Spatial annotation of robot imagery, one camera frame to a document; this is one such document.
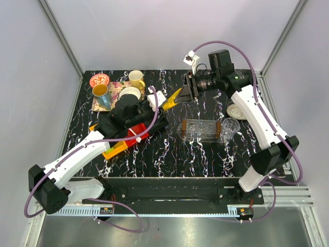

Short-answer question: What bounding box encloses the yellow toothpaste tube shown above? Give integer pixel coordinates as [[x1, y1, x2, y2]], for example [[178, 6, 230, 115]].
[[162, 88, 182, 111]]

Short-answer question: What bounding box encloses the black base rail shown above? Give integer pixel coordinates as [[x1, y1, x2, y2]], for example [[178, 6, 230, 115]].
[[97, 178, 264, 215]]

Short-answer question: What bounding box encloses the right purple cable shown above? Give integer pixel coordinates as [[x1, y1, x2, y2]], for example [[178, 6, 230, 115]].
[[192, 40, 305, 223]]

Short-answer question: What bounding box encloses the black plastic bin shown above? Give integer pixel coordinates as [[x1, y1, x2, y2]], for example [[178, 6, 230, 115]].
[[148, 115, 169, 135]]

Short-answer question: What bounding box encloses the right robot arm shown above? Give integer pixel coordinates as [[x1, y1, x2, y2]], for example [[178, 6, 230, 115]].
[[174, 49, 299, 204]]

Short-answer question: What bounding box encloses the floral tray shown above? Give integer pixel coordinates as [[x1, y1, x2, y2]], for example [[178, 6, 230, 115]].
[[92, 81, 131, 112]]

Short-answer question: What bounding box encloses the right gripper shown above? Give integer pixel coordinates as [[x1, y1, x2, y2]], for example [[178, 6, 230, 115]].
[[174, 69, 220, 103]]

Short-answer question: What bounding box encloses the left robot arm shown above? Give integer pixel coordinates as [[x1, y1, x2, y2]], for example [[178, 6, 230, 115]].
[[24, 86, 167, 218]]

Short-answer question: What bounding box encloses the orange patterned bowl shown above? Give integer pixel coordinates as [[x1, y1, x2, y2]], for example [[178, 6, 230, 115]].
[[89, 74, 109, 88]]

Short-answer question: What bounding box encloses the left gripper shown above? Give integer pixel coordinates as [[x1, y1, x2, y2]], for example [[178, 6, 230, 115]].
[[126, 96, 168, 129]]

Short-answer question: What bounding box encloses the white bowl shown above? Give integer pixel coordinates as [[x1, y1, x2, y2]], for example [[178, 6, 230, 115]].
[[118, 86, 142, 100]]

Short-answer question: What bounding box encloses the blue mug orange inside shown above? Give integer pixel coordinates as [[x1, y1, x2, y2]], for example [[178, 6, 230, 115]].
[[92, 84, 112, 109]]

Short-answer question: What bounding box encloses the red plastic bin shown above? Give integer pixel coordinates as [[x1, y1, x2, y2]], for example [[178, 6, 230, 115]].
[[125, 123, 149, 148]]

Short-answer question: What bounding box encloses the speckled round coaster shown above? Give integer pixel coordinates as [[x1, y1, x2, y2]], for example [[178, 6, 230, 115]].
[[227, 104, 247, 120]]

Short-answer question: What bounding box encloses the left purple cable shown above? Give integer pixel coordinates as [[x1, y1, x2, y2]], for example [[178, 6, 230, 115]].
[[24, 86, 159, 233]]

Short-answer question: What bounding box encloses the yellow plastic bin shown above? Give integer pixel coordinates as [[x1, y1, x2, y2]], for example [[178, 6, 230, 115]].
[[89, 123, 128, 161]]

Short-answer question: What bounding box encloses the clear acrylic rack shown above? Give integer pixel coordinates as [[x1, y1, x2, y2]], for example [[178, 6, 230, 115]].
[[177, 119, 222, 143]]

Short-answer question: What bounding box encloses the purple cable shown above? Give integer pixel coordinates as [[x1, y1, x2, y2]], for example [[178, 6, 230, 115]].
[[192, 40, 305, 223], [24, 86, 159, 233]]

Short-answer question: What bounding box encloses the clear plastic cup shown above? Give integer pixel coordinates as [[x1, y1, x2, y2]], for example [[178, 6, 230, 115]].
[[221, 118, 240, 141]]

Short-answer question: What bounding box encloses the yellow mug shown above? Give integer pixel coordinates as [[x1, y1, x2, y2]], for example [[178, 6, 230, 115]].
[[129, 70, 145, 90]]

